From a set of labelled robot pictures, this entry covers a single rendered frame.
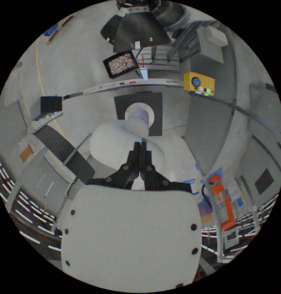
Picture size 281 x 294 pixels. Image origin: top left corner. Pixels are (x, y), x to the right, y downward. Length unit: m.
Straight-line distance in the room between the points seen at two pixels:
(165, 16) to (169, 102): 1.32
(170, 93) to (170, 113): 0.35
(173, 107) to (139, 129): 1.30
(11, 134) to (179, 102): 6.78
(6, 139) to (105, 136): 6.05
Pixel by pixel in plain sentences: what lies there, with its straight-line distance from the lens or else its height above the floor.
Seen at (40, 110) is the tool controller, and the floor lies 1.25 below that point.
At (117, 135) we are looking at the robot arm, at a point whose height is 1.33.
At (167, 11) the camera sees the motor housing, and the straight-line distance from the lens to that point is 0.58.
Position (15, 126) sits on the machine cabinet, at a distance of 6.29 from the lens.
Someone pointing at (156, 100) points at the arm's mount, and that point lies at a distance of 0.57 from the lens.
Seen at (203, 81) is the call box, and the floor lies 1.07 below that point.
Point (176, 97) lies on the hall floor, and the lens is 1.59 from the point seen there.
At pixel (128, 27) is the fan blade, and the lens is 0.44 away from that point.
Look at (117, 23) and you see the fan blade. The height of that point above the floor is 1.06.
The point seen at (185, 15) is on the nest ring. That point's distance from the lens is 0.61.
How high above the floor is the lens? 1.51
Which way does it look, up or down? 54 degrees down
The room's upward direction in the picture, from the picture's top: 171 degrees counter-clockwise
